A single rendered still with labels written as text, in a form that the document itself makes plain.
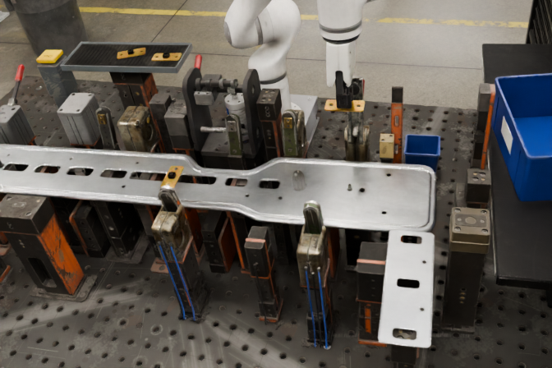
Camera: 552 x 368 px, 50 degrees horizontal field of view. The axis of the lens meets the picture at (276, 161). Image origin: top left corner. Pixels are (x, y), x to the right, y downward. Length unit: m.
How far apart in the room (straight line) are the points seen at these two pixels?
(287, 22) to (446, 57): 2.16
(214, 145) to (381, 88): 2.00
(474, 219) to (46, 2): 3.45
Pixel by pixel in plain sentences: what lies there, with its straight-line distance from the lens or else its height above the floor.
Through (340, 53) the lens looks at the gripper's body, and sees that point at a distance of 1.18.
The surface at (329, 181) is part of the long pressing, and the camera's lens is 1.49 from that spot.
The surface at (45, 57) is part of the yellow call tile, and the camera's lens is 1.97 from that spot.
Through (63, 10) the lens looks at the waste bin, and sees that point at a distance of 4.35.
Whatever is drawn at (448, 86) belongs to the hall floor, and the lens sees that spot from 3.59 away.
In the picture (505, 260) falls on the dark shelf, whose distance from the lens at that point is 1.30.
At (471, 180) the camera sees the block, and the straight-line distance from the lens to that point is 1.39.
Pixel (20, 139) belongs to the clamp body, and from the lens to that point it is 1.98.
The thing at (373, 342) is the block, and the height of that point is 0.71.
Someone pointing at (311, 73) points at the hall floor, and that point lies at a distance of 3.75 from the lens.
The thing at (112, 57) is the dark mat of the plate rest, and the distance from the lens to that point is 1.86.
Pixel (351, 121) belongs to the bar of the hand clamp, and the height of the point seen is 1.10.
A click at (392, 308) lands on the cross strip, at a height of 1.00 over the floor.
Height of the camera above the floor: 2.02
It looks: 40 degrees down
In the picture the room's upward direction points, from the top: 9 degrees counter-clockwise
